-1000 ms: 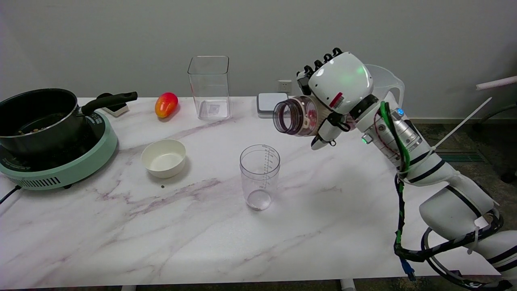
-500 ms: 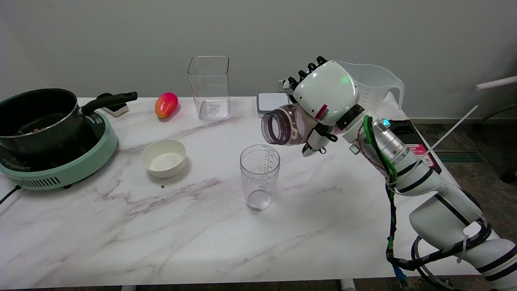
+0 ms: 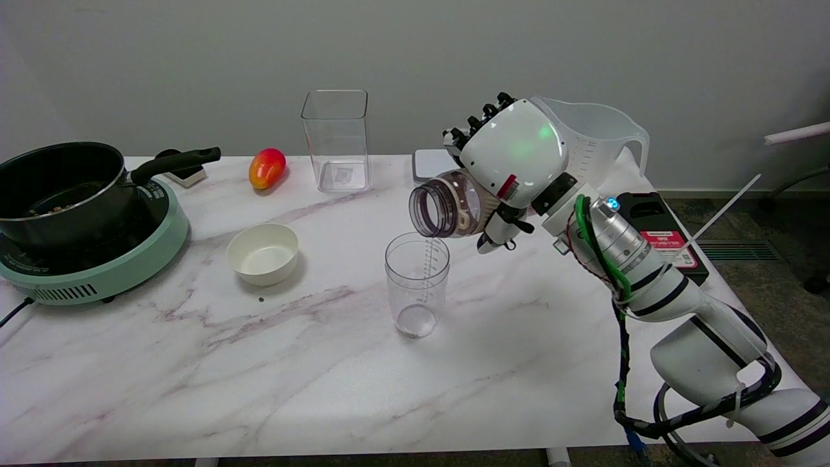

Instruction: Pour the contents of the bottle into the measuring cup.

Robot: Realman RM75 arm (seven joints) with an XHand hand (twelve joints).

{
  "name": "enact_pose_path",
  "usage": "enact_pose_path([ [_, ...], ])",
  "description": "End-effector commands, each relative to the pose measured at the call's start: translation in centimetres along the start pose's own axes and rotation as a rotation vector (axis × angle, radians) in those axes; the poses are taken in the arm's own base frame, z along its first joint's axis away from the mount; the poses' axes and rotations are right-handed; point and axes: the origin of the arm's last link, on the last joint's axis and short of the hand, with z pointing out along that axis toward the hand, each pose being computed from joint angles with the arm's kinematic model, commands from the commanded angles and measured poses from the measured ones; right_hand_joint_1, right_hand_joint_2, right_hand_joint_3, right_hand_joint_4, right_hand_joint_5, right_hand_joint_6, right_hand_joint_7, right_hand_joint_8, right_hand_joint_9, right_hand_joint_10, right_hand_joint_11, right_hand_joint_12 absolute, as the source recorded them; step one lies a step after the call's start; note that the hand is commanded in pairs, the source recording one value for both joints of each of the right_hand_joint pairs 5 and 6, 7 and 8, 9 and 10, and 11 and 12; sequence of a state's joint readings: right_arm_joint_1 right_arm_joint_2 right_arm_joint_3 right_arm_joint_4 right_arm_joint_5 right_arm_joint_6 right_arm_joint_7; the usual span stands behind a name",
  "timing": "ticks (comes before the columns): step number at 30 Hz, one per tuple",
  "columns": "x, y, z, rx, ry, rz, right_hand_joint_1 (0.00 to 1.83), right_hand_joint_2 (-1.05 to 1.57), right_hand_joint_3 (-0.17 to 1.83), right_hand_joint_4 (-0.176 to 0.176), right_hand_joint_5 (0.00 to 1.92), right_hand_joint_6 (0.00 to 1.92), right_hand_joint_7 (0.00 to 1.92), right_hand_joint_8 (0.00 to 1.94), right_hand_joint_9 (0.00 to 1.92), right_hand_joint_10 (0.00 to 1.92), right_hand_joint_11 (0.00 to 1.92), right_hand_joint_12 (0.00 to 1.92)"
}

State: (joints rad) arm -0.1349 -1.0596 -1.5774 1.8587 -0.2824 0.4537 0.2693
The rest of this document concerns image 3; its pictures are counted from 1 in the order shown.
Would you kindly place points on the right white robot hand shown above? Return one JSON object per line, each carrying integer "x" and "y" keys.
{"x": 515, "y": 152}

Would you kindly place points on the clear bottle with pink contents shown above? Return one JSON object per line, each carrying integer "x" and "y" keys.
{"x": 447, "y": 204}

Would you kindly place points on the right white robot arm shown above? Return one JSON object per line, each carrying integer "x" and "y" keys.
{"x": 687, "y": 324}

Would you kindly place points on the large translucent measuring jug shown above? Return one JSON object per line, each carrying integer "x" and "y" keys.
{"x": 603, "y": 146}

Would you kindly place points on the clear graduated measuring cup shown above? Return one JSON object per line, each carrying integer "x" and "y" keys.
{"x": 416, "y": 285}

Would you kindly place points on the white square pad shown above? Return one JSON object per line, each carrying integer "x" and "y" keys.
{"x": 431, "y": 165}

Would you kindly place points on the black device with red label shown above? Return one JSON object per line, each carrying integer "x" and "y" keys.
{"x": 655, "y": 217}

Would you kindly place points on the clear square plastic container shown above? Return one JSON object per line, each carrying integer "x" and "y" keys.
{"x": 337, "y": 139}

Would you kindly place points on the long white zip tie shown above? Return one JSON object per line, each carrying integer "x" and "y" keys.
{"x": 726, "y": 207}

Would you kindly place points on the floor vent grille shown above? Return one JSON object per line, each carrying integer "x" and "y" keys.
{"x": 736, "y": 250}

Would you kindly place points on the red orange mango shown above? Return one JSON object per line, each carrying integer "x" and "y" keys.
{"x": 266, "y": 168}

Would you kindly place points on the white round bowl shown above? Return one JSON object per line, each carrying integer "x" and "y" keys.
{"x": 262, "y": 254}

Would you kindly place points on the white tube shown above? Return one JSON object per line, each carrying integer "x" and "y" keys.
{"x": 796, "y": 133}

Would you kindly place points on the white table leg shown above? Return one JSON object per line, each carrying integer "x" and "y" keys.
{"x": 206, "y": 462}
{"x": 557, "y": 457}

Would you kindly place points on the small white black gadget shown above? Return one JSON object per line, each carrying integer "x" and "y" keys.
{"x": 186, "y": 174}

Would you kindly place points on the mint green induction cooker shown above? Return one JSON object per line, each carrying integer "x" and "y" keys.
{"x": 104, "y": 272}

